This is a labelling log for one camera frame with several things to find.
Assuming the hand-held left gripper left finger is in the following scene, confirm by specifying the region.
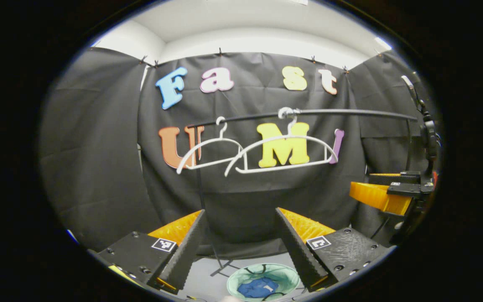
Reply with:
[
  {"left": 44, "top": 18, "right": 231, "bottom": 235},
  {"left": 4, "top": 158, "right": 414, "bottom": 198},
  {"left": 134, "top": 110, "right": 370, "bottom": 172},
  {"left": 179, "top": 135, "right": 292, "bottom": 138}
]
[{"left": 98, "top": 209, "right": 207, "bottom": 294}]

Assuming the green laundry hamper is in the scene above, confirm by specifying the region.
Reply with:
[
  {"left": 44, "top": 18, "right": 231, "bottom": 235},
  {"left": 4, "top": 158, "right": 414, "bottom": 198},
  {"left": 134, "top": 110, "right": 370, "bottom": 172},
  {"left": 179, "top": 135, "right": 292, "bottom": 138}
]
[{"left": 226, "top": 263, "right": 301, "bottom": 302}]

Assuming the black clothes rack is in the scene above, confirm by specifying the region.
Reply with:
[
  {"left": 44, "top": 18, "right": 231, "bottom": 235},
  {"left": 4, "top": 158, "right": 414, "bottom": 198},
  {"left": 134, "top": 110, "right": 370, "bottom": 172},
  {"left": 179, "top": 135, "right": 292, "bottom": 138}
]
[{"left": 186, "top": 108, "right": 419, "bottom": 277}]

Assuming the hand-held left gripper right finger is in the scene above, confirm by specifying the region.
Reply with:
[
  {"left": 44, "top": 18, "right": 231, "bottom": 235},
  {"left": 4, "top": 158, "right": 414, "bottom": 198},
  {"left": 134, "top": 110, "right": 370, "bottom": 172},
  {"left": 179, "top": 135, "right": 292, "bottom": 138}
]
[{"left": 274, "top": 207, "right": 395, "bottom": 293}]

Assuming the white hanger with taped hook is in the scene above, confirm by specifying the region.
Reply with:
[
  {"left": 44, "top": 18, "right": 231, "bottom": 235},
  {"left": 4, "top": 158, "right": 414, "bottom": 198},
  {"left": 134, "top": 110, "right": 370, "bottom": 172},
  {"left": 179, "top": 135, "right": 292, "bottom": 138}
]
[{"left": 224, "top": 107, "right": 339, "bottom": 177}]

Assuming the white plastic hanger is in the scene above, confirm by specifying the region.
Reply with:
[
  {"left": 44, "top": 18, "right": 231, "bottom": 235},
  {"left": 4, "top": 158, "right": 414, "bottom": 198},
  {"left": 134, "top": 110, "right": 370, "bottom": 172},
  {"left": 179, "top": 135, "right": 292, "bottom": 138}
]
[{"left": 176, "top": 117, "right": 248, "bottom": 175}]

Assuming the row of small black clips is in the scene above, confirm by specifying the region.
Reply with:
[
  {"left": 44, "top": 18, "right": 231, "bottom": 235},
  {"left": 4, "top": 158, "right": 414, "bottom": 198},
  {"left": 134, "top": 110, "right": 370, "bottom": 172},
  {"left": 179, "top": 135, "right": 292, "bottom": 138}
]
[{"left": 139, "top": 47, "right": 382, "bottom": 74}]

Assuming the blue corduroy shirt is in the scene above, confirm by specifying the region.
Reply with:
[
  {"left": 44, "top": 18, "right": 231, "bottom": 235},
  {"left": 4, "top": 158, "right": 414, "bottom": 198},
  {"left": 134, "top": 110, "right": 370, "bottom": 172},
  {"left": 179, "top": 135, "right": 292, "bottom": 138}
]
[{"left": 237, "top": 278, "right": 281, "bottom": 299}]

